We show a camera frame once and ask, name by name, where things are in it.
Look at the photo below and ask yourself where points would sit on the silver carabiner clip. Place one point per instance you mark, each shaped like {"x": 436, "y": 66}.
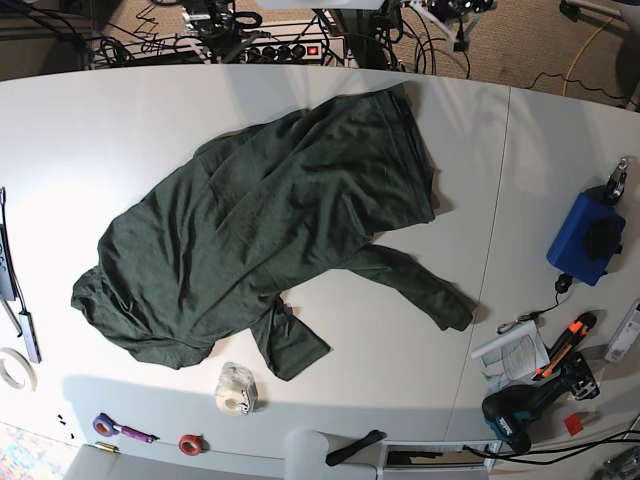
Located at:
{"x": 521, "y": 319}

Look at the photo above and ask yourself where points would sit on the brass small cylinder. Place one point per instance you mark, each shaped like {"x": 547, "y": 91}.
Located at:
{"x": 106, "y": 447}

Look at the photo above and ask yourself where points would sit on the red square sticker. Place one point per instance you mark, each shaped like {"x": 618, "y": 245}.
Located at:
{"x": 574, "y": 424}

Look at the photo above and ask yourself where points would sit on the blue plastic box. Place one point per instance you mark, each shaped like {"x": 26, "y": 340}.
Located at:
{"x": 589, "y": 237}

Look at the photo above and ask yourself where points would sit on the white tape roll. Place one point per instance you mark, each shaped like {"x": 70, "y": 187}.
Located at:
{"x": 16, "y": 371}

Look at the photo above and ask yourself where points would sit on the white paper manual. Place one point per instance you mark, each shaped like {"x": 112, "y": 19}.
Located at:
{"x": 513, "y": 354}

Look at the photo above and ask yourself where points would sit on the black cordless drill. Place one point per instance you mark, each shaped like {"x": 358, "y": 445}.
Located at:
{"x": 510, "y": 411}

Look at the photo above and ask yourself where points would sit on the orange black utility knife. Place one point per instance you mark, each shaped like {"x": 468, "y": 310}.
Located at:
{"x": 566, "y": 342}

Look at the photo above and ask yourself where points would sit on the purple tape roll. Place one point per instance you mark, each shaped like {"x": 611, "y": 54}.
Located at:
{"x": 105, "y": 426}

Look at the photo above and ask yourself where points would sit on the metal clamp tool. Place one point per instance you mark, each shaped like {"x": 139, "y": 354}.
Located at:
{"x": 616, "y": 183}

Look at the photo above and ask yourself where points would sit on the red tape roll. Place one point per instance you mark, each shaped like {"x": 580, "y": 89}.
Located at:
{"x": 191, "y": 445}

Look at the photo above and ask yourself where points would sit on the dark green t-shirt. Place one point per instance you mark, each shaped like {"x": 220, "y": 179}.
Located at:
{"x": 208, "y": 252}

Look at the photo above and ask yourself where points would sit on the black power strip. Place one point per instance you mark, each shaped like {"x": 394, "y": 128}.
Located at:
{"x": 277, "y": 54}

